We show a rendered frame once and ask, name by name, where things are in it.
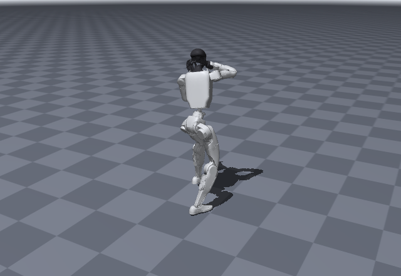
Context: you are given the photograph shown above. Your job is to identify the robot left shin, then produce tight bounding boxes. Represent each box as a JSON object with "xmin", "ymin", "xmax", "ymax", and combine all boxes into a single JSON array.
[{"xmin": 192, "ymin": 143, "xmax": 205, "ymax": 178}]

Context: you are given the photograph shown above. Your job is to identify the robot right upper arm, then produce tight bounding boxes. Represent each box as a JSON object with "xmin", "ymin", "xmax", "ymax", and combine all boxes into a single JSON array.
[{"xmin": 209, "ymin": 70, "xmax": 237, "ymax": 82}]

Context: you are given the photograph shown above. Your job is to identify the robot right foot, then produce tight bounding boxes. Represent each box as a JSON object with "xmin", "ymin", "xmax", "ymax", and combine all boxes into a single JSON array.
[{"xmin": 189, "ymin": 203, "xmax": 212, "ymax": 215}]

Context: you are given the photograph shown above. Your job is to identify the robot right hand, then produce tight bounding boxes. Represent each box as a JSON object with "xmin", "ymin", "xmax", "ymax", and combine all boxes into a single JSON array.
[{"xmin": 190, "ymin": 57, "xmax": 213, "ymax": 69}]

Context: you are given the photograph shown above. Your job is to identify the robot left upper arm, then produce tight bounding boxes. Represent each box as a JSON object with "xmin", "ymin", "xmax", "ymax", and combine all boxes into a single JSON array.
[{"xmin": 177, "ymin": 74, "xmax": 187, "ymax": 102}]

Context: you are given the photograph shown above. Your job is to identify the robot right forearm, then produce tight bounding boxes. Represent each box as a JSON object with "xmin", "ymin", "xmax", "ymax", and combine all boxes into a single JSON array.
[{"xmin": 210, "ymin": 61, "xmax": 236, "ymax": 72}]

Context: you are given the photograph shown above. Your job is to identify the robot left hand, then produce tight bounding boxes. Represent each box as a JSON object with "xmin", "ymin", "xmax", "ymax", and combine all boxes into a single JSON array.
[{"xmin": 186, "ymin": 60, "xmax": 194, "ymax": 72}]

